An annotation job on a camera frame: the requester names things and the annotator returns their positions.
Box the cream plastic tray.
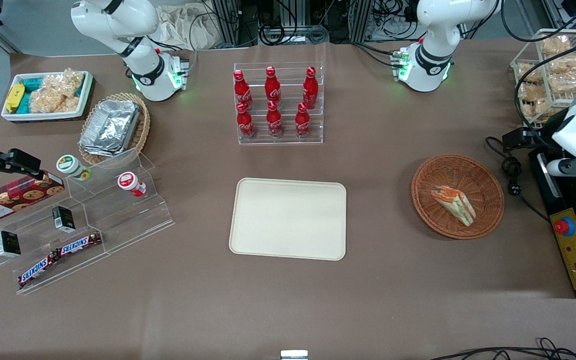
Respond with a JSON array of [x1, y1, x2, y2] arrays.
[[228, 177, 348, 262]]

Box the clear acrylic bottle rack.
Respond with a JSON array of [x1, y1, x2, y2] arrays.
[[233, 61, 325, 146]]

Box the green lid white cup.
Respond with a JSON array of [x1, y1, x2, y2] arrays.
[[56, 154, 92, 182]]

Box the white wire basket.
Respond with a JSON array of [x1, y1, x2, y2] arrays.
[[510, 28, 576, 126]]

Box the bagged fried snack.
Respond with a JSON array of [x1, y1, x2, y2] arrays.
[[548, 56, 576, 76], [540, 36, 573, 56], [548, 72, 576, 96], [518, 62, 544, 83]]

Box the oval tan wicker basket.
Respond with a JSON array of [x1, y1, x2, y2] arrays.
[[78, 92, 151, 167]]

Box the snickers chocolate bar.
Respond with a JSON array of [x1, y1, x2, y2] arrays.
[[18, 251, 61, 289], [56, 232, 103, 257]]

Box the round brown wicker basket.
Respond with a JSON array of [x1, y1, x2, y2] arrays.
[[411, 153, 505, 241]]

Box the beige cloth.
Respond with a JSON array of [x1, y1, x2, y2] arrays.
[[155, 4, 221, 51]]

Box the black yellow control box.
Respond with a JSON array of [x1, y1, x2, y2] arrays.
[[528, 147, 576, 299]]

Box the clear bag rice crackers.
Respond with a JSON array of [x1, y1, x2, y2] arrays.
[[28, 87, 81, 114], [43, 68, 86, 98]]

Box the stack of foil trays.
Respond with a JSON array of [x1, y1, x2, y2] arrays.
[[79, 99, 141, 158]]

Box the black floor cables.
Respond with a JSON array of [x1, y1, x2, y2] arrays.
[[430, 337, 576, 360]]

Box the triangle sandwich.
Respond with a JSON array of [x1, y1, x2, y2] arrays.
[[430, 185, 477, 227]]

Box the red lid white cup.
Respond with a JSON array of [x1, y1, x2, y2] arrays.
[[117, 171, 147, 197]]

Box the aluminium frame post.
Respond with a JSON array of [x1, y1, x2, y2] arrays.
[[350, 0, 373, 42], [211, 0, 241, 48]]

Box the black power cable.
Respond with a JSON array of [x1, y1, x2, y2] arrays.
[[485, 136, 551, 223]]

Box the red cola bottle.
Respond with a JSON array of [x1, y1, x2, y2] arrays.
[[266, 100, 284, 139], [295, 102, 312, 139], [264, 65, 282, 108], [233, 69, 254, 111], [302, 66, 319, 110], [236, 101, 256, 140]]

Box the white rectangular bin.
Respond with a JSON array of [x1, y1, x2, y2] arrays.
[[1, 70, 96, 123]]

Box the red cookie box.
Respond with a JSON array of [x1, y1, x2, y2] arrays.
[[0, 171, 65, 225]]

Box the clear acrylic step shelf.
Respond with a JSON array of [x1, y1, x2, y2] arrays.
[[0, 147, 175, 296]]

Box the small black box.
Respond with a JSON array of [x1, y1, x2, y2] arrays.
[[0, 230, 22, 258], [52, 205, 76, 233]]

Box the red emergency stop button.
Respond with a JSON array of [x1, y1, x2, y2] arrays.
[[554, 218, 576, 237]]

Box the black power adapter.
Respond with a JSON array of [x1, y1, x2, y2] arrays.
[[502, 127, 531, 152]]

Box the yellow snack packet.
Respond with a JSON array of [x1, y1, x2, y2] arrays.
[[5, 83, 26, 114]]

